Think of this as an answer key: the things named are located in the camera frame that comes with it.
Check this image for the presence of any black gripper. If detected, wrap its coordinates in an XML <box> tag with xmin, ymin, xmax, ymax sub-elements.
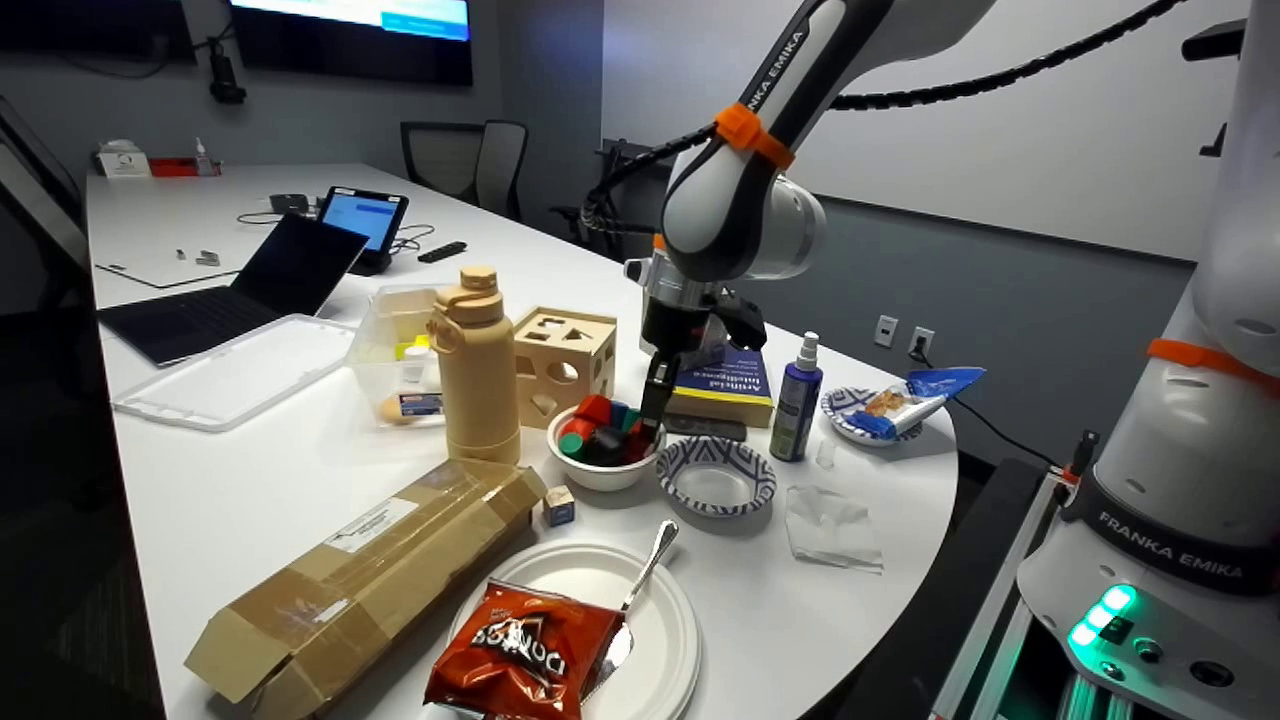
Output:
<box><xmin>641</xmin><ymin>253</ymin><xmax>767</xmax><ymax>423</ymax></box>

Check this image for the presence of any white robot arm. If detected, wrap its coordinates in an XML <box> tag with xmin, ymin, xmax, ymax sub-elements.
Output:
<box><xmin>644</xmin><ymin>0</ymin><xmax>1280</xmax><ymax>720</ymax></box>

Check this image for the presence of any blue block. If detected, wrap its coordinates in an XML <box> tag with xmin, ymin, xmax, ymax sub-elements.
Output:
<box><xmin>605</xmin><ymin>404</ymin><xmax>641</xmax><ymax>449</ymax></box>

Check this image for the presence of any red block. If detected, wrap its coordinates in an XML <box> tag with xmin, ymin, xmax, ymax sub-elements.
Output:
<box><xmin>577</xmin><ymin>392</ymin><xmax>613</xmax><ymax>428</ymax></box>

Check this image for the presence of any wooden shape sorter box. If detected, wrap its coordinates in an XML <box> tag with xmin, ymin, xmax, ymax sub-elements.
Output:
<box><xmin>515</xmin><ymin>308</ymin><xmax>618</xmax><ymax>428</ymax></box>

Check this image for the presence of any green block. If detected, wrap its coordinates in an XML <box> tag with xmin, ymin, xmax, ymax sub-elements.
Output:
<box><xmin>555</xmin><ymin>417</ymin><xmax>598</xmax><ymax>456</ymax></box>

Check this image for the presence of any long cardboard box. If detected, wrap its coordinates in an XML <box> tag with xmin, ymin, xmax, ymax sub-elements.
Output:
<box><xmin>190</xmin><ymin>461</ymin><xmax>543</xmax><ymax>720</ymax></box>

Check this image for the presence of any blue spray bottle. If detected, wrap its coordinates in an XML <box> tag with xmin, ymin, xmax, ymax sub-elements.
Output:
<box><xmin>767</xmin><ymin>333</ymin><xmax>823</xmax><ymax>463</ymax></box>

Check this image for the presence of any blue patterned paper plate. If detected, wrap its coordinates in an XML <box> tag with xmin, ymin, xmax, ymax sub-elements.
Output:
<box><xmin>823</xmin><ymin>390</ymin><xmax>942</xmax><ymax>443</ymax></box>

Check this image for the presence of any white bowl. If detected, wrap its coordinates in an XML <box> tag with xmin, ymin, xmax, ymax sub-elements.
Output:
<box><xmin>543</xmin><ymin>410</ymin><xmax>663</xmax><ymax>498</ymax></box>

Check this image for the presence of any small wooden cube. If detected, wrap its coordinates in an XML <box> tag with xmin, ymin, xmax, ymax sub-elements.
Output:
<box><xmin>543</xmin><ymin>489</ymin><xmax>577</xmax><ymax>528</ymax></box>

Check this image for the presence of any white napkin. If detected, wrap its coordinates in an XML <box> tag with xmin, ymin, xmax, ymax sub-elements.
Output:
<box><xmin>786</xmin><ymin>480</ymin><xmax>884</xmax><ymax>569</ymax></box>

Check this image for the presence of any tan water bottle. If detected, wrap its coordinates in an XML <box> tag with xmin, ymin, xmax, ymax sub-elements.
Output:
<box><xmin>429</xmin><ymin>266</ymin><xmax>519</xmax><ymax>463</ymax></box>

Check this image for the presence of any blue snack bag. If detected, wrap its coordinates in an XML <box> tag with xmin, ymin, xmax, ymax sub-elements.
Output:
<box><xmin>852</xmin><ymin>364</ymin><xmax>983</xmax><ymax>440</ymax></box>

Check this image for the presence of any black remote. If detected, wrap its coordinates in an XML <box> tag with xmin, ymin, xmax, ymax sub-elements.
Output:
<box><xmin>417</xmin><ymin>242</ymin><xmax>467</xmax><ymax>266</ymax></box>

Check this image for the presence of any black office chair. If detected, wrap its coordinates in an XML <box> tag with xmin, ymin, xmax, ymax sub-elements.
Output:
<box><xmin>399</xmin><ymin>120</ymin><xmax>530</xmax><ymax>219</ymax></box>

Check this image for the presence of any white plastic fork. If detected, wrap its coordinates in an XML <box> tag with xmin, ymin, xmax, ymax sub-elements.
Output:
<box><xmin>602</xmin><ymin>521</ymin><xmax>681</xmax><ymax>675</ymax></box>

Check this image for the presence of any clear plastic container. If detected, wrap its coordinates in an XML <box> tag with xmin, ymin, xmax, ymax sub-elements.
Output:
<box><xmin>347</xmin><ymin>286</ymin><xmax>444</xmax><ymax>428</ymax></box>

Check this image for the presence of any white plastic plate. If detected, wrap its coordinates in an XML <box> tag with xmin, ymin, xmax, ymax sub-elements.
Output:
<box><xmin>494</xmin><ymin>541</ymin><xmax>705</xmax><ymax>720</ymax></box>

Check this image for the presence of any tablet with blue screen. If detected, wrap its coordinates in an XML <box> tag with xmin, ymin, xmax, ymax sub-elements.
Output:
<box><xmin>319</xmin><ymin>186</ymin><xmax>408</xmax><ymax>278</ymax></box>

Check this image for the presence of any red snack bag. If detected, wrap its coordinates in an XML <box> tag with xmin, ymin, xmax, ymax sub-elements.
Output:
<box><xmin>424</xmin><ymin>581</ymin><xmax>626</xmax><ymax>720</ymax></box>

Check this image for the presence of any black laptop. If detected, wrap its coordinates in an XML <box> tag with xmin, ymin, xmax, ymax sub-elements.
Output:
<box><xmin>101</xmin><ymin>217</ymin><xmax>366</xmax><ymax>364</ymax></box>

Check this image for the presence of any wall monitor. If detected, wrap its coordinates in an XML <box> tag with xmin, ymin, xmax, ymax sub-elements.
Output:
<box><xmin>228</xmin><ymin>0</ymin><xmax>471</xmax><ymax>89</ymax></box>

